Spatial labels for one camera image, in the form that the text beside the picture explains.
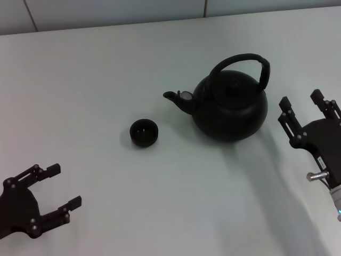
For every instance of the black round teapot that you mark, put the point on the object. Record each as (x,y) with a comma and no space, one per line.
(229,114)

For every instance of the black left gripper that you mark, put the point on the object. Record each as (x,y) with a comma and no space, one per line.
(18,208)

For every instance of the dark small teacup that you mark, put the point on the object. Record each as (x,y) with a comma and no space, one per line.
(144,133)

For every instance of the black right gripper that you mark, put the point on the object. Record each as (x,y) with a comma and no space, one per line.
(325,144)

